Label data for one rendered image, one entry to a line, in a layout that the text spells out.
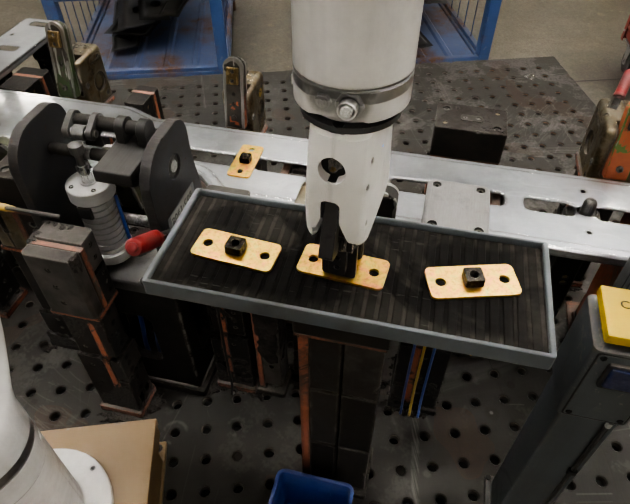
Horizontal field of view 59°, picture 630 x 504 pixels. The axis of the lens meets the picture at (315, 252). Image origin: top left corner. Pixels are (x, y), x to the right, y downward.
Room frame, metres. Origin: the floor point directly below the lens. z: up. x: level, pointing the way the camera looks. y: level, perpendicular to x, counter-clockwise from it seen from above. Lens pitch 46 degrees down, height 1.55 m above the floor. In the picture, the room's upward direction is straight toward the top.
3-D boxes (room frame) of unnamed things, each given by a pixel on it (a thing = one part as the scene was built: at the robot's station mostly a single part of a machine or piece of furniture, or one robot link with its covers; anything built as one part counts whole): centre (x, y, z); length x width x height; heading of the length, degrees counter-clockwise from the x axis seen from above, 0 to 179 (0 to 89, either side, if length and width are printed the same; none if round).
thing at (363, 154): (0.36, -0.03, 1.29); 0.10 x 0.07 x 0.11; 162
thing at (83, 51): (1.04, 0.46, 0.87); 0.12 x 0.09 x 0.35; 167
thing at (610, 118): (0.79, -0.50, 0.88); 0.15 x 0.11 x 0.36; 167
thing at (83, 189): (0.57, 0.26, 0.94); 0.18 x 0.13 x 0.49; 77
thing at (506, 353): (0.37, -0.03, 1.16); 0.37 x 0.14 x 0.02; 77
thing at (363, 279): (0.36, -0.03, 1.17); 0.08 x 0.04 x 0.01; 72
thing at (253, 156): (0.74, 0.11, 1.01); 0.08 x 0.04 x 0.01; 166
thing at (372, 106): (0.36, -0.03, 1.35); 0.09 x 0.08 x 0.03; 162
